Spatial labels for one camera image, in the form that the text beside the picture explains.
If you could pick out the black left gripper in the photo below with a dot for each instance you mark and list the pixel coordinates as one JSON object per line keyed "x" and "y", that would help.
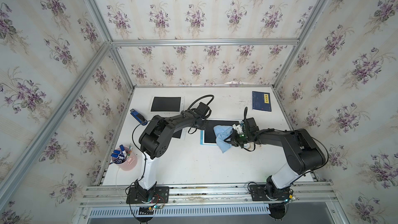
{"x": 204, "y": 123}

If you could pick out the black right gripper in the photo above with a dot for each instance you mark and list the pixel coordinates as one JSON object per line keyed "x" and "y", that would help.
{"x": 233, "y": 138}

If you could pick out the blue framed drawing tablet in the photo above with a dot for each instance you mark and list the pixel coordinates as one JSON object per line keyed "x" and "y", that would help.
{"x": 207, "y": 136}

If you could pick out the light blue cloth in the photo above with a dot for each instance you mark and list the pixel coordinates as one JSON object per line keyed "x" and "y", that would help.
{"x": 223, "y": 132}

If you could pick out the white drawing tablet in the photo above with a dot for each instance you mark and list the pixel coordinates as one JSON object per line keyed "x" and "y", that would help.
{"x": 166, "y": 104}
{"x": 180, "y": 134}

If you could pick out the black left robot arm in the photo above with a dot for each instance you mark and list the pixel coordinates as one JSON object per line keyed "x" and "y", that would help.
{"x": 155, "y": 140}

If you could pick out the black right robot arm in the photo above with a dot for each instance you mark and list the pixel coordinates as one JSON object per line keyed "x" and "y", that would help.
{"x": 302, "y": 152}

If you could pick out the dark blue book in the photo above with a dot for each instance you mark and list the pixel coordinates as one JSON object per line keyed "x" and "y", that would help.
{"x": 261, "y": 101}

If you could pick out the pink pen cup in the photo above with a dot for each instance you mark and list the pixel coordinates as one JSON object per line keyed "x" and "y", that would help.
{"x": 124, "y": 158}

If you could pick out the small green circuit board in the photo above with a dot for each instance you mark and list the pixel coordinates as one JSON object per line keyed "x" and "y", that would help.
{"x": 152, "y": 207}

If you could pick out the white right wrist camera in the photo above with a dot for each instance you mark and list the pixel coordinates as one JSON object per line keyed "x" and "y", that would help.
{"x": 239, "y": 128}

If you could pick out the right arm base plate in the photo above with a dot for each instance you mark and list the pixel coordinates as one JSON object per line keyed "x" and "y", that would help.
{"x": 259, "y": 192}

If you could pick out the white vented cable duct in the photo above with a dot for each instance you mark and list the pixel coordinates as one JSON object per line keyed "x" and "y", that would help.
{"x": 179, "y": 210}

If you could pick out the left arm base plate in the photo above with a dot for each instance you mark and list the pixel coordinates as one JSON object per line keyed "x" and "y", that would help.
{"x": 159, "y": 194}

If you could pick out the aluminium mounting rail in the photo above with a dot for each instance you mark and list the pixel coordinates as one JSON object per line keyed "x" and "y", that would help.
{"x": 205, "y": 194}

